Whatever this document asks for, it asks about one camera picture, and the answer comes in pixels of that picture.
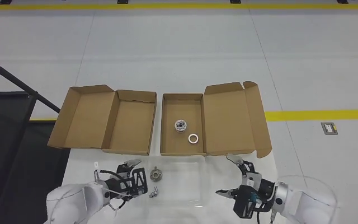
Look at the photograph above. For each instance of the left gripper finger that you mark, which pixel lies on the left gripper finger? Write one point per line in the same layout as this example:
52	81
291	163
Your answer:
131	163

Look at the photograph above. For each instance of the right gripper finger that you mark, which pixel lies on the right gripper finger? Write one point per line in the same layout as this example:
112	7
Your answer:
246	167
228	193

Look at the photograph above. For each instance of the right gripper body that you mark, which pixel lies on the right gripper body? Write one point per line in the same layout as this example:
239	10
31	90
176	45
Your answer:
267	187

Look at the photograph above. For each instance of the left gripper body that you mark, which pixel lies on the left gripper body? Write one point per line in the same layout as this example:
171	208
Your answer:
113	187

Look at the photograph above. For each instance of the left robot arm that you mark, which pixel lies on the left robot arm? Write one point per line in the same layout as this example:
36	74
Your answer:
72	204

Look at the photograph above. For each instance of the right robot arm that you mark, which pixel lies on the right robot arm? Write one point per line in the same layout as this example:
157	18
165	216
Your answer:
305	204

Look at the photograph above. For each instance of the flanged metal hub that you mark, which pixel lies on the flanged metal hub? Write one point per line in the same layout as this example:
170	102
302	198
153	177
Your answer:
156	174

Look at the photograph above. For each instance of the small metal shaft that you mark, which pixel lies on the small metal shaft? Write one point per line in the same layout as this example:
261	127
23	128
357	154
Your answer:
153	192

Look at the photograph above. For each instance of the deep clear plastic tray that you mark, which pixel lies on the deep clear plastic tray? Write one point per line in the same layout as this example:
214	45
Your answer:
181	179

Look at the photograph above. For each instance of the shallow cardboard box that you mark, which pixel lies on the shallow cardboard box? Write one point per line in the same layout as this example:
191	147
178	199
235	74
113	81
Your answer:
89	120
229	120

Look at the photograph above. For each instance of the round metal bearing part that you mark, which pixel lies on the round metal bearing part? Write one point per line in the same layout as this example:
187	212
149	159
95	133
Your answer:
180	125

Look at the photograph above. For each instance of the grey floor socket plate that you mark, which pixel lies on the grey floor socket plate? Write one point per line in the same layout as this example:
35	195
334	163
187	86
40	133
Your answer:
329	128

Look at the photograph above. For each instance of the dark mesh fence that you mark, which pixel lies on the dark mesh fence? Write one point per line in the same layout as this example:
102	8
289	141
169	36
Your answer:
25	162

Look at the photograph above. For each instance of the black panel foot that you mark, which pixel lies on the black panel foot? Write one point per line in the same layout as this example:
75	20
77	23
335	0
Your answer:
5	1
122	1
342	1
235	1

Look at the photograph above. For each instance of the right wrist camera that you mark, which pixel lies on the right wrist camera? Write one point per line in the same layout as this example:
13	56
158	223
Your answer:
243	203

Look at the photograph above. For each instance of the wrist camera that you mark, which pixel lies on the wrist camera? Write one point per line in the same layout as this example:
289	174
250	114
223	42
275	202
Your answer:
140	182
243	203

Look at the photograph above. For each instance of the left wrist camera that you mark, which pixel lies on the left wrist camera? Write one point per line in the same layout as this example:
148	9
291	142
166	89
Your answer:
140	182

